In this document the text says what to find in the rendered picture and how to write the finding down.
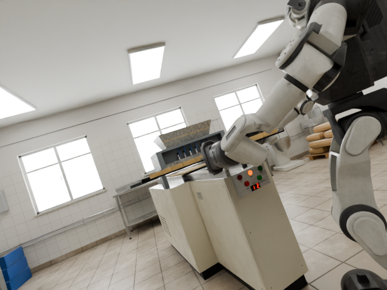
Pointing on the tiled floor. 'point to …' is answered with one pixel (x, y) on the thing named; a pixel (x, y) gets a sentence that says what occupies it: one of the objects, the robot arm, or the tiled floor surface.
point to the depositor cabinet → (185, 226)
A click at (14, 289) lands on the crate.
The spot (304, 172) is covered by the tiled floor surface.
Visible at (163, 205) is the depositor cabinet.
